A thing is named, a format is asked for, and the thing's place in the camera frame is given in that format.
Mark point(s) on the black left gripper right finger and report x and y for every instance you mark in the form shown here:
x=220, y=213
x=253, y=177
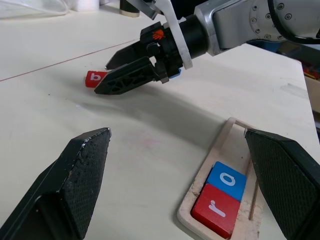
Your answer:
x=285, y=180

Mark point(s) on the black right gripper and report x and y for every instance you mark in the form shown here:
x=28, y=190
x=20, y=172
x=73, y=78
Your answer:
x=166, y=55

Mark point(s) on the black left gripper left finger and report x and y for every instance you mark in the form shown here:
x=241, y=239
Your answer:
x=75, y=180

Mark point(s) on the red letter block b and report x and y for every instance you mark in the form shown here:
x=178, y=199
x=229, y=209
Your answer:
x=93, y=79

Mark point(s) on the blue letter block o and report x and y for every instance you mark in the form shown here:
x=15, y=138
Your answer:
x=226, y=180

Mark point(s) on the red letter block r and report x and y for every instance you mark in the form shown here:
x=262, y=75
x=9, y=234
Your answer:
x=215, y=210

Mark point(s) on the wooden letter tray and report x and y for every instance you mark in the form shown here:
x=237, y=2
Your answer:
x=200, y=180

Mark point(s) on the dark cylinder with beige base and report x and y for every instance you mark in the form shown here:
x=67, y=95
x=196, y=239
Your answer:
x=128, y=8

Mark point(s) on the cardboard box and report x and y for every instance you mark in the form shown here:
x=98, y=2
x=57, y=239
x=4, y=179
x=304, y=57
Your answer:
x=313, y=87

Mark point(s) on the clear plastic bag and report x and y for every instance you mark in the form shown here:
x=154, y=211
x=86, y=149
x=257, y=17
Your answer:
x=30, y=7

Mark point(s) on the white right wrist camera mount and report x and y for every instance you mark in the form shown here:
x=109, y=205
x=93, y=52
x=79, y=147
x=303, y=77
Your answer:
x=176, y=32

